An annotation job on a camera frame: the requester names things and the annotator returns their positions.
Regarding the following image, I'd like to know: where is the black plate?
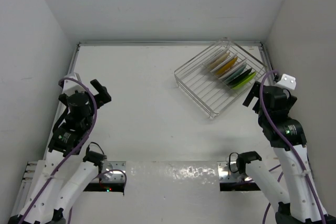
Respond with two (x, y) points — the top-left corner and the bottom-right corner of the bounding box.
(228, 69), (252, 87)

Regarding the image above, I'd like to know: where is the metal base plate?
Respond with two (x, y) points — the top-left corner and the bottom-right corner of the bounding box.
(217, 161), (254, 183)
(95, 161), (127, 183)

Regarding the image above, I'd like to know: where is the yellow patterned plate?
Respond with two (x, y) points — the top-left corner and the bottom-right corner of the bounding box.
(215, 56), (238, 76)

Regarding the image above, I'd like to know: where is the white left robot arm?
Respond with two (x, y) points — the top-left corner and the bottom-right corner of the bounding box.
(8, 77), (112, 223)

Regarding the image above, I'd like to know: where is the white plate ring pattern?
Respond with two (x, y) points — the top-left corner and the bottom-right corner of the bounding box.
(219, 61), (245, 80)

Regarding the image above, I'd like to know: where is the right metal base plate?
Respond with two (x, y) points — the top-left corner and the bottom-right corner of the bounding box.
(217, 161), (254, 183)

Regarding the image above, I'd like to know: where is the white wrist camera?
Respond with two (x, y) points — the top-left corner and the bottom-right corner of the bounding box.
(276, 74), (296, 90)
(62, 72), (84, 96)

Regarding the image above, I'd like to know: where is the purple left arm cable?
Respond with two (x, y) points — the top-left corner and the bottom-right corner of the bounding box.
(17, 77), (98, 224)

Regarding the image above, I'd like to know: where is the lime green plate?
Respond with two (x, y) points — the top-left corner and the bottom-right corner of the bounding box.
(231, 72), (256, 89)

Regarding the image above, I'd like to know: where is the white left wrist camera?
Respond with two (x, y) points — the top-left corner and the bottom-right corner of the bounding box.
(62, 72), (84, 96)

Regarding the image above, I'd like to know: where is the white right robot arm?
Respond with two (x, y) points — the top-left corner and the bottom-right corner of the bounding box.
(236, 82), (335, 223)

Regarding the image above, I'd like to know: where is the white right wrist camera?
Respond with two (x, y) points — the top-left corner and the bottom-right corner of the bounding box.
(276, 74), (296, 90)

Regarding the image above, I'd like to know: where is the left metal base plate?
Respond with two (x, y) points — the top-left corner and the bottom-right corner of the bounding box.
(95, 161), (127, 183)

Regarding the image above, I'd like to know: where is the white plate orange sunburst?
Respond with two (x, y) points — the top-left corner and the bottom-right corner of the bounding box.
(206, 51), (227, 68)

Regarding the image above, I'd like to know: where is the teal blue patterned plate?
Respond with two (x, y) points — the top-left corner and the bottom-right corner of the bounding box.
(224, 63), (247, 83)

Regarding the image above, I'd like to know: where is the cream beige plate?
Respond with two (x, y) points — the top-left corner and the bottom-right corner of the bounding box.
(208, 52), (230, 70)

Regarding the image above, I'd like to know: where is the silver wire dish rack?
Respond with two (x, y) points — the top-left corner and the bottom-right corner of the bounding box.
(174, 37), (267, 119)

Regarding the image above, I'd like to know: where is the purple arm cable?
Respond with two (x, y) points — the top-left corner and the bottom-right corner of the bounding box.
(259, 70), (328, 224)
(17, 77), (98, 224)

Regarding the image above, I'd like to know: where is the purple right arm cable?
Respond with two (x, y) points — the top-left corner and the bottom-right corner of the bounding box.
(259, 70), (328, 224)

